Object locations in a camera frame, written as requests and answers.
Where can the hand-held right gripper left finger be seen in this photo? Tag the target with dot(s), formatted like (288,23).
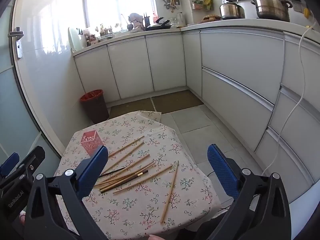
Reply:
(92,172)

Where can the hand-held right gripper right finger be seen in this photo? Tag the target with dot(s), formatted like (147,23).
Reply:
(222,172)

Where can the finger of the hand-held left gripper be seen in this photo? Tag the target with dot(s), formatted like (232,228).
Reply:
(10,160)
(30,166)

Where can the dark brown chopstick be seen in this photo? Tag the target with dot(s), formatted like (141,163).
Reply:
(112,172)
(135,177)

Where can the pink perforated chopstick holder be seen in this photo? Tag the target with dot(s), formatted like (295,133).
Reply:
(90,140)

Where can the frosted glass door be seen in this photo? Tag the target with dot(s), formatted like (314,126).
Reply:
(15,105)

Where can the floral tablecloth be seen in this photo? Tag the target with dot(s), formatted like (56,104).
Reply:
(140,205)

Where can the brown trash bin red liner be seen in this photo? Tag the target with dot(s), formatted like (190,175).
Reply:
(95,107)

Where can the brown floor mat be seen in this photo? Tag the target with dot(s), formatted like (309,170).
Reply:
(130,107)
(175,101)

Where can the white drawer cabinet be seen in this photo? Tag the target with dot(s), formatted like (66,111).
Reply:
(235,80)

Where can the white door cabinet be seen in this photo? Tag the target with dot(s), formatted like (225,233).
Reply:
(130,65)

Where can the pale green cutting board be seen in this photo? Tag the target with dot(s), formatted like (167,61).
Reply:
(75,40)

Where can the stack of dishes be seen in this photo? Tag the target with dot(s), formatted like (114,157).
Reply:
(105,38)

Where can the woven tray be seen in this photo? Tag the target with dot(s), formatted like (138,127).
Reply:
(212,18)

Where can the glass kettle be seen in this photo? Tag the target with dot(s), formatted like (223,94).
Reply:
(180,20)

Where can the grey figurine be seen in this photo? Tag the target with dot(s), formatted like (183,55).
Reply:
(135,20)

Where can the dark knife block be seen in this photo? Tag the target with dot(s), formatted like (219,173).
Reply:
(146,20)

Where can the steel kettle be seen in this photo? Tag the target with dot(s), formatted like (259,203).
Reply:
(231,10)

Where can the yellow hanging bag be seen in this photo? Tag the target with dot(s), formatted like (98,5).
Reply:
(208,2)

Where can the window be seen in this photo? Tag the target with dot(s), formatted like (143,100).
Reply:
(117,0)

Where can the steel steamer pot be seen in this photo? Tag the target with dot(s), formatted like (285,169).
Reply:
(271,5)

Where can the wall rack with green box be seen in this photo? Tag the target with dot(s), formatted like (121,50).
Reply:
(197,5)

